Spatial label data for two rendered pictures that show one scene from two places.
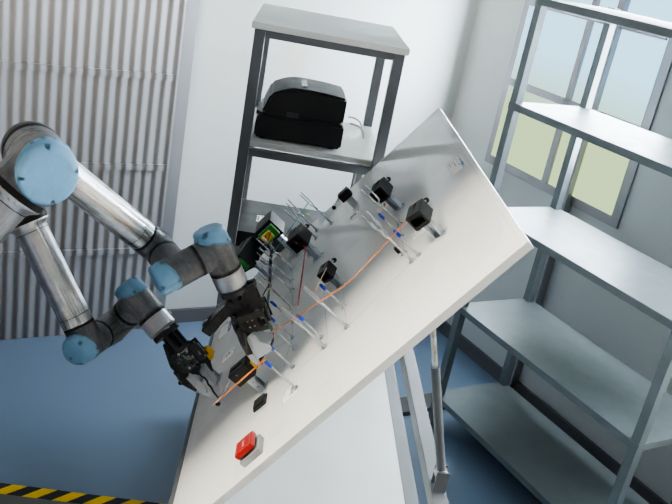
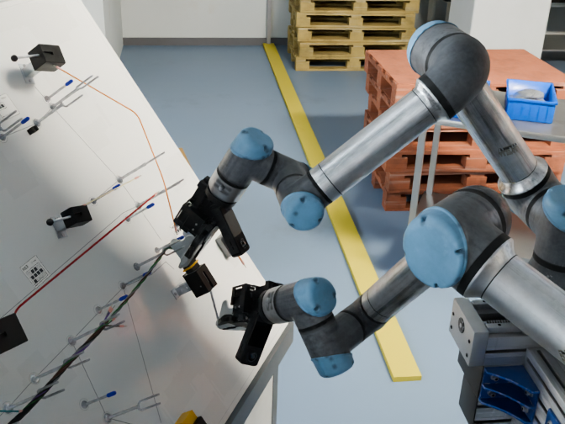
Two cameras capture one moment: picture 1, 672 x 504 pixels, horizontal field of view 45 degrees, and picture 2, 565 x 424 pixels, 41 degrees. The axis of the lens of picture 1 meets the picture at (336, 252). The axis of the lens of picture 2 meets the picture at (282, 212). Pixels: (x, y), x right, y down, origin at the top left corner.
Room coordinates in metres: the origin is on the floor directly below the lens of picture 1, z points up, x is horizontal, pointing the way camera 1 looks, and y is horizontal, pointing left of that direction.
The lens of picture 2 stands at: (2.94, 0.93, 2.03)
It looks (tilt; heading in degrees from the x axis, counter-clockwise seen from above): 27 degrees down; 205
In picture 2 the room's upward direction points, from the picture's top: 2 degrees clockwise
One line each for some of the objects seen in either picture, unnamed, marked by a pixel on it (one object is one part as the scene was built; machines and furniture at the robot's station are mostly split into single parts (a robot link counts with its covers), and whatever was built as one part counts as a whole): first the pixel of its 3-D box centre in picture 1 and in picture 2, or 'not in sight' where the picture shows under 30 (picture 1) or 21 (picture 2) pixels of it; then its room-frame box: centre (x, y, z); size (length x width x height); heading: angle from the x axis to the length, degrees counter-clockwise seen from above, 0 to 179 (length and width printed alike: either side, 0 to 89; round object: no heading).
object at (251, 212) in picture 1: (279, 227); not in sight; (2.87, 0.22, 1.09); 0.35 x 0.33 x 0.07; 6
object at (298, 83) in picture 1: (300, 109); not in sight; (2.83, 0.22, 1.56); 0.30 x 0.23 x 0.19; 97
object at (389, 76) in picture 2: not in sight; (460, 128); (-1.65, 0.03, 0.41); 1.14 x 0.82 x 0.81; 122
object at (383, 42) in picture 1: (288, 264); not in sight; (2.93, 0.17, 0.93); 0.60 x 0.50 x 1.85; 6
